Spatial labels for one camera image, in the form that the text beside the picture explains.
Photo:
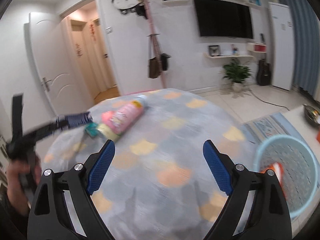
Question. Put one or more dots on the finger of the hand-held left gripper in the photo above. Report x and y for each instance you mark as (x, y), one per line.
(75, 119)
(18, 115)

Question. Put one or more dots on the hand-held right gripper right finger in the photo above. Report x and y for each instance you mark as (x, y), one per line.
(216, 167)

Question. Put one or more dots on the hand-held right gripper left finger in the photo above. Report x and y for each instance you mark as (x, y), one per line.
(102, 165)

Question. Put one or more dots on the small teal packet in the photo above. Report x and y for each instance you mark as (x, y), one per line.
(91, 130)

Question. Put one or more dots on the orange packet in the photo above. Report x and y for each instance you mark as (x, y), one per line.
(276, 168)

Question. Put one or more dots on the light blue plastic basket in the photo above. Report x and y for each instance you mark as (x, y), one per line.
(295, 180)

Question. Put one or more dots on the person's left hand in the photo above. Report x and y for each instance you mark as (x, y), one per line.
(13, 182)

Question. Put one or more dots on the pink bottle with white cap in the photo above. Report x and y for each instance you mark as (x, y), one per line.
(122, 116)

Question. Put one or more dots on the blue patterned rug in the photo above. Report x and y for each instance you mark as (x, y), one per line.
(265, 127)

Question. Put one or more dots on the white open door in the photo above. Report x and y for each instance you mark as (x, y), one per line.
(50, 55)

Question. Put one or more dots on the brown hanging bag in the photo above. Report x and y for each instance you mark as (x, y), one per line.
(154, 67)

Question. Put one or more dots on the green potted plant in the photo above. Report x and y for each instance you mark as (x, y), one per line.
(237, 72)

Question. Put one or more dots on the black guitar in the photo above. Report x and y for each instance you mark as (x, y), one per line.
(263, 73)

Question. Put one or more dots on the black hanging bag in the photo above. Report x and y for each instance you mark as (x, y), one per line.
(165, 62)

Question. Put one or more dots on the dark fruit bowl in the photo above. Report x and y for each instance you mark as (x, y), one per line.
(311, 116)

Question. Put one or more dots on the pink coat rack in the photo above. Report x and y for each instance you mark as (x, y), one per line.
(153, 42)

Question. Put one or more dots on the small figurine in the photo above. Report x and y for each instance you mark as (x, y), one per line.
(234, 50)

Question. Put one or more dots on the black hat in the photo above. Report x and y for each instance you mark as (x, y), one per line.
(141, 11)

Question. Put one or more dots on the white refrigerator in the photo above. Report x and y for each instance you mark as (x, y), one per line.
(281, 47)

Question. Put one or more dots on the blue curtain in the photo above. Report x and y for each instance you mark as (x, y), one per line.
(305, 42)

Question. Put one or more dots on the wall light switch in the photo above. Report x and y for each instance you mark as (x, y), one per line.
(109, 30)

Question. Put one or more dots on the black photo frame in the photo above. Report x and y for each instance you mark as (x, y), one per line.
(214, 50)

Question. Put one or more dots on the white red wall box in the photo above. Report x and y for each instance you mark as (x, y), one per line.
(257, 48)

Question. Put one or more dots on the black wall television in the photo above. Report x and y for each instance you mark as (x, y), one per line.
(222, 17)

